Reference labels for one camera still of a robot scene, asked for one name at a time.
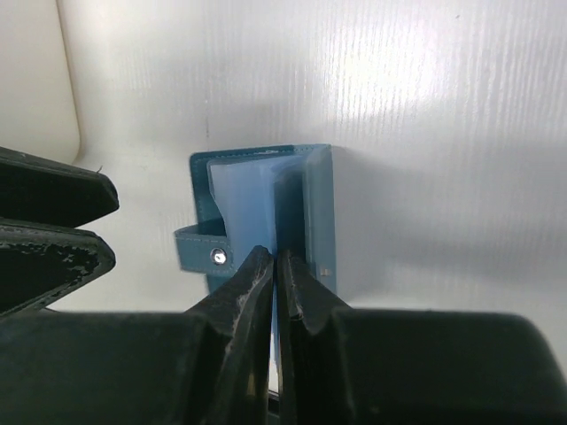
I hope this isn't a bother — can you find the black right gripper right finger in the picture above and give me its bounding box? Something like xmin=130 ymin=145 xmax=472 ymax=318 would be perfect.
xmin=276 ymin=251 xmax=566 ymax=424

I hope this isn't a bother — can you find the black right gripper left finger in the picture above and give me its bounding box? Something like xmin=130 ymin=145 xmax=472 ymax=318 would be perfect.
xmin=1 ymin=246 xmax=274 ymax=424

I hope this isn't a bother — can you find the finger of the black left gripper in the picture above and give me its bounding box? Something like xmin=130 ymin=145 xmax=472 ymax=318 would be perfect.
xmin=1 ymin=219 xmax=116 ymax=315
xmin=1 ymin=148 xmax=119 ymax=228

